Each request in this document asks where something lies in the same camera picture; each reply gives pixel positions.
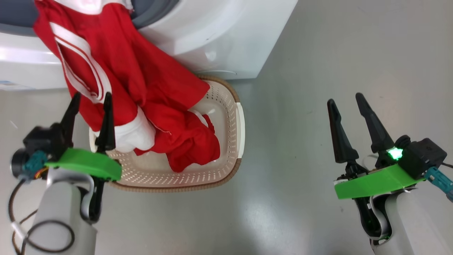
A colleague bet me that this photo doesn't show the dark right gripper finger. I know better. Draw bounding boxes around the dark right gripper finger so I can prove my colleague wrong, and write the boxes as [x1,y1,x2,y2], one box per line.
[355,93,395,153]
[327,98,360,164]

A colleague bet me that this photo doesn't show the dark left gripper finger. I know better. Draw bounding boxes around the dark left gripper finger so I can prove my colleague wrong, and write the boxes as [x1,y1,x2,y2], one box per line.
[58,92,82,151]
[95,92,116,153]

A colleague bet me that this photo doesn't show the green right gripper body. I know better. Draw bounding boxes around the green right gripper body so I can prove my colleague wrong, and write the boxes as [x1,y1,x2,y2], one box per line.
[334,154,425,200]

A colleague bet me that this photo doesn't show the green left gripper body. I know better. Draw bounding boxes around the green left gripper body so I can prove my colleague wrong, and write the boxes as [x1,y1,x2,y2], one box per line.
[45,148,122,182]

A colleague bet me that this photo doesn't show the red and white garment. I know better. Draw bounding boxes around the red and white garment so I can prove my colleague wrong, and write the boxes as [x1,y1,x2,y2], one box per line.
[34,0,220,173]

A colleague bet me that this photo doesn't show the cream laundry basket brown rim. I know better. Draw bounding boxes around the cream laundry basket brown rim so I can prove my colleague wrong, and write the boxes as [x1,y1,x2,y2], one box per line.
[88,74,245,193]

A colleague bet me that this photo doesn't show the white front-load washing machine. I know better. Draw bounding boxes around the white front-load washing machine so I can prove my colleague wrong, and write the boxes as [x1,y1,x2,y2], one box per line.
[0,0,298,91]

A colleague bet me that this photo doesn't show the teal cable connector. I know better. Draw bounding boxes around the teal cable connector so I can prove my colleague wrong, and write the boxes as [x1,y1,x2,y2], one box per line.
[425,166,453,203]

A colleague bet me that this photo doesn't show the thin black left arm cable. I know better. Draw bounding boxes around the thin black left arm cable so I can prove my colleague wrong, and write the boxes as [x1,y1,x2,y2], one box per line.
[8,177,76,255]

